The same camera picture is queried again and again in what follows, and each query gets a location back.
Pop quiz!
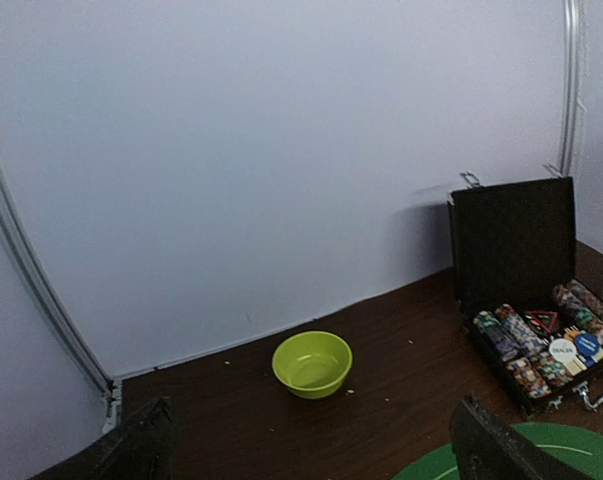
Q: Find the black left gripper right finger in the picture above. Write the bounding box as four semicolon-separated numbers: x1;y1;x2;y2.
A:
450;395;588;480

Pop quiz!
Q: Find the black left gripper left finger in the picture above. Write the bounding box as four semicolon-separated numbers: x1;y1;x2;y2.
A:
35;397;175;480

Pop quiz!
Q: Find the white dealer button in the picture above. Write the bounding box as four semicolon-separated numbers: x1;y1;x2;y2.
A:
548;338;577;363

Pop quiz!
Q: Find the blue small blind button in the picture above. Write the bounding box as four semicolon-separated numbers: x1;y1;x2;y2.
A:
574;333;600;357

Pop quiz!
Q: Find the round green poker mat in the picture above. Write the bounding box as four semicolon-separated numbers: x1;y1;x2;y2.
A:
394;422;603;479

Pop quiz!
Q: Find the triangular black red plaque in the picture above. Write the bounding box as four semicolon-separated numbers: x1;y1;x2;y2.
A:
525;310;560;336

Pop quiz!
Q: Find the lime green plastic bowl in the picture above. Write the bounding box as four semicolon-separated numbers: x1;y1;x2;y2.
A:
271;331;353;400

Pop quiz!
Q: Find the black poker chip case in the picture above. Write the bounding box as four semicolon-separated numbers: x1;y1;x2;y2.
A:
448;177;603;417

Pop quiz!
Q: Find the silver case handle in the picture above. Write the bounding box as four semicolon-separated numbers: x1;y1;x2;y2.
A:
572;373;603;412

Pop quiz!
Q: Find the silver aluminium frame post left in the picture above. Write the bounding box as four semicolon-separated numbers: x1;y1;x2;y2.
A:
0;165;122;434

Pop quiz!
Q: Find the silver aluminium frame post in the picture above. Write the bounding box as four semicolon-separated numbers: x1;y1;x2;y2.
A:
0;165;122;434
558;0;580;176

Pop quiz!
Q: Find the silver aluminium frame post right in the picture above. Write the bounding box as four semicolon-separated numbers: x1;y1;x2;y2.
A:
558;0;580;176

